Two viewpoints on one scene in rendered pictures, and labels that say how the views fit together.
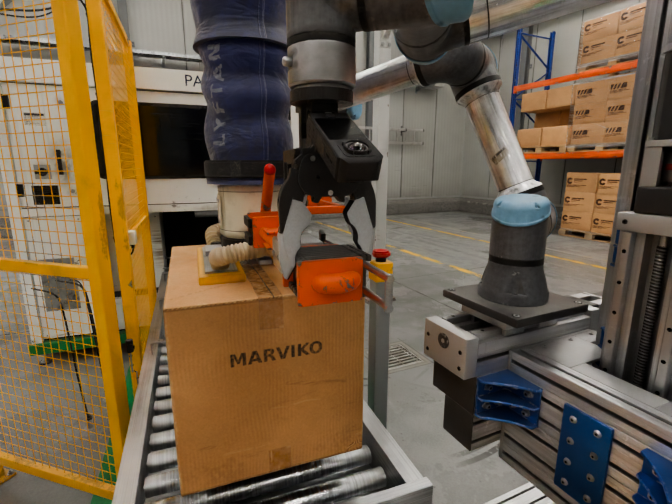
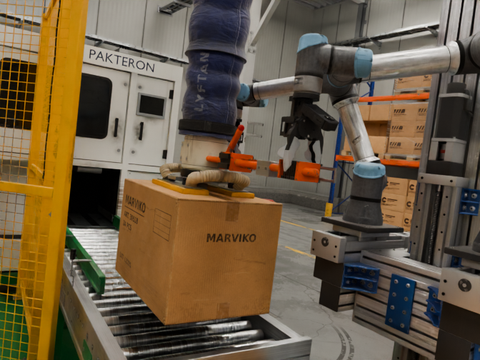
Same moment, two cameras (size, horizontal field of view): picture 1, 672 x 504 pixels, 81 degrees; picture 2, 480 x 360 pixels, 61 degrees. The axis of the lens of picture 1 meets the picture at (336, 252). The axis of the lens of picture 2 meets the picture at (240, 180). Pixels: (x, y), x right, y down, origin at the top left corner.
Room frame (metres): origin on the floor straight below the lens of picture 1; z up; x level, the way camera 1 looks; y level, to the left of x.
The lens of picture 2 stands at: (-0.59, 0.37, 1.23)
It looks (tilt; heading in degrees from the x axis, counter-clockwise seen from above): 3 degrees down; 349
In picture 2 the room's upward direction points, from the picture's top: 7 degrees clockwise
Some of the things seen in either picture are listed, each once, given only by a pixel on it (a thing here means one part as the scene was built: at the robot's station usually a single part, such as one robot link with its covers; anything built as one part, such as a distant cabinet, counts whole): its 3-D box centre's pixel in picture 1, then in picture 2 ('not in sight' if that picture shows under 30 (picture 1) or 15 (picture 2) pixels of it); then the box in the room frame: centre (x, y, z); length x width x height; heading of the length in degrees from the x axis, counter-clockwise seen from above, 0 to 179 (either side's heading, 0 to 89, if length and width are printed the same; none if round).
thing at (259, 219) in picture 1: (271, 228); (235, 161); (0.78, 0.13, 1.21); 0.10 x 0.08 x 0.06; 109
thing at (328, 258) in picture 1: (320, 272); (298, 171); (0.45, 0.02, 1.21); 0.08 x 0.07 x 0.05; 19
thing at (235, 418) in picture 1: (253, 332); (191, 240); (1.02, 0.23, 0.88); 0.60 x 0.40 x 0.40; 21
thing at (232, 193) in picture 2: not in sight; (222, 186); (1.05, 0.12, 1.11); 0.34 x 0.10 x 0.05; 19
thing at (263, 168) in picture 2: (297, 253); (271, 168); (0.58, 0.06, 1.21); 0.07 x 0.07 x 0.04; 19
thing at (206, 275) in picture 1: (217, 256); (178, 182); (0.98, 0.30, 1.11); 0.34 x 0.10 x 0.05; 19
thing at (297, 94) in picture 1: (320, 148); (301, 117); (0.48, 0.02, 1.36); 0.09 x 0.08 x 0.12; 19
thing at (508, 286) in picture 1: (513, 275); (363, 209); (0.88, -0.41, 1.09); 0.15 x 0.15 x 0.10
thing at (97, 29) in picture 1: (135, 218); (40, 163); (2.19, 1.12, 1.05); 1.17 x 0.10 x 2.10; 21
